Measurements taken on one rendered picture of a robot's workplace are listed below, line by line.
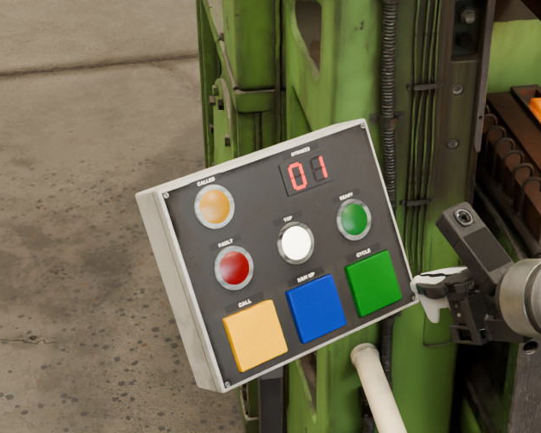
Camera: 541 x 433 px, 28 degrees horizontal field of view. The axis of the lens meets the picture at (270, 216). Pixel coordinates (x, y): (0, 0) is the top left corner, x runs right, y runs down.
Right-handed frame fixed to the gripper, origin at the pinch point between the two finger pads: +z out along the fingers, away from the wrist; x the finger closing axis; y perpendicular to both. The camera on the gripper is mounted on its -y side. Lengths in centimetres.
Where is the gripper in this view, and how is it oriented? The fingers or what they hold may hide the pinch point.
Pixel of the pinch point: (417, 278)
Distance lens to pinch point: 144.2
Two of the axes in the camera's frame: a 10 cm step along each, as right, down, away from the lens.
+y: 3.0, 9.5, 1.2
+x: 8.3, -3.2, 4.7
